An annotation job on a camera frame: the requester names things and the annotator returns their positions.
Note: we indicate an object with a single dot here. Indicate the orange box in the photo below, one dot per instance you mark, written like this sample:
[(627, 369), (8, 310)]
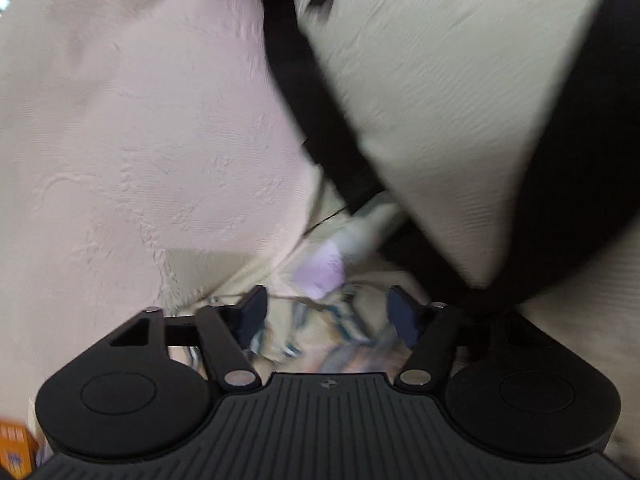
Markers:
[(15, 447)]

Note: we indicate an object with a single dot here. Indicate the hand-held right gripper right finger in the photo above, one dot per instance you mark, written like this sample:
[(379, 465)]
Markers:
[(405, 317)]

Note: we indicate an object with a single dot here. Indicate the lavender packet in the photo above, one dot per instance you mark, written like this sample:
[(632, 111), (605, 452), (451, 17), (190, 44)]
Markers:
[(322, 267)]

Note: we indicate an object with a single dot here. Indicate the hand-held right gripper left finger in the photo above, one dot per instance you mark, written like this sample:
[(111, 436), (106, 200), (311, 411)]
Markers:
[(252, 315)]

